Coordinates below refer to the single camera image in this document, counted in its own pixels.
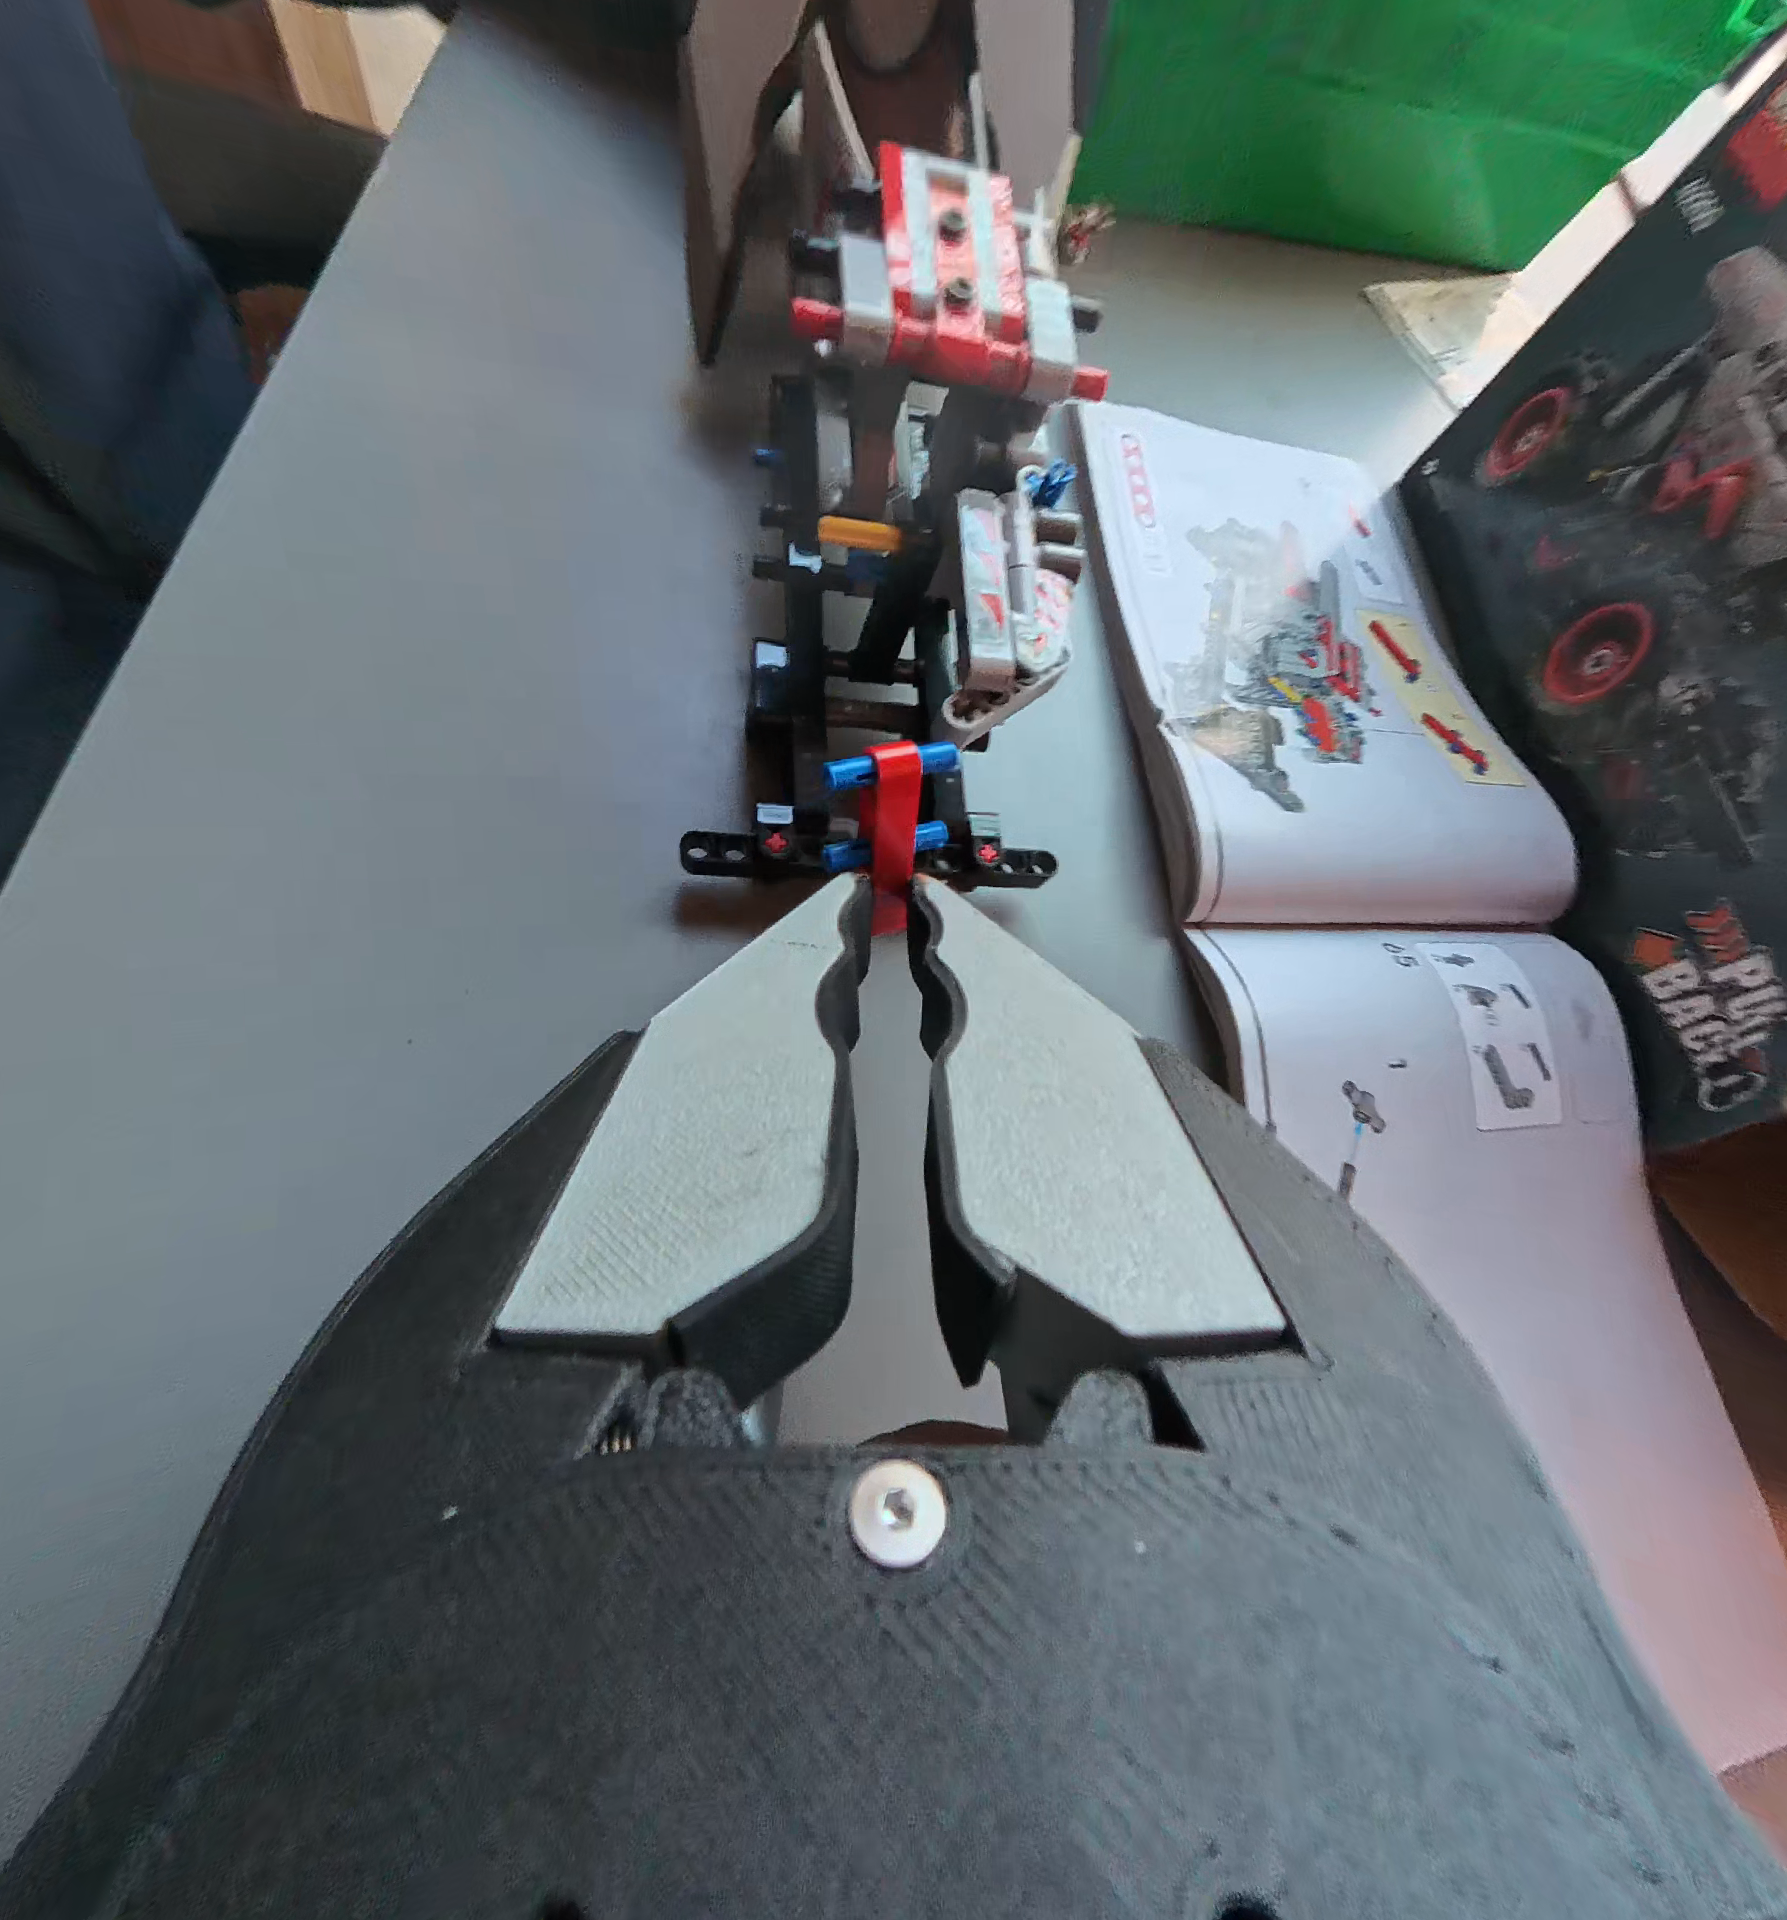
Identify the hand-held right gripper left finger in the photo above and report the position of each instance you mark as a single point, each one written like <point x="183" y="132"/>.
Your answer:
<point x="683" y="1155"/>

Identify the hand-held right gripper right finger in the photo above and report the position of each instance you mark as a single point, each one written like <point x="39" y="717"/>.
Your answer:
<point x="1103" y="1170"/>

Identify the red lego beam with blue pins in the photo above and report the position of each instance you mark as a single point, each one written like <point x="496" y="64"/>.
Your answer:
<point x="888" y="817"/>

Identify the black lego truck chassis model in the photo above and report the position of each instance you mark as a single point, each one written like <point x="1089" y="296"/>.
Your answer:
<point x="931" y="285"/>

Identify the white lego instruction booklet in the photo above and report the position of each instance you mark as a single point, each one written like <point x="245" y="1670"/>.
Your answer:
<point x="1253" y="780"/>

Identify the black lego set box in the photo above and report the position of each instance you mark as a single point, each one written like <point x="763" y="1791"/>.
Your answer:
<point x="1704" y="599"/>

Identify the small crumpled paper sheet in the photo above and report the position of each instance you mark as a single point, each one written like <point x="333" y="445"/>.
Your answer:
<point x="1433" y="330"/>

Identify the person's dark blue clothing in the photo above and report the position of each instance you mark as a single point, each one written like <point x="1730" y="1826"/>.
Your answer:
<point x="23" y="451"/>

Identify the green plastic bin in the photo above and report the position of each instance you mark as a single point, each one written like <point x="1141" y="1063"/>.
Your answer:
<point x="1357" y="119"/>

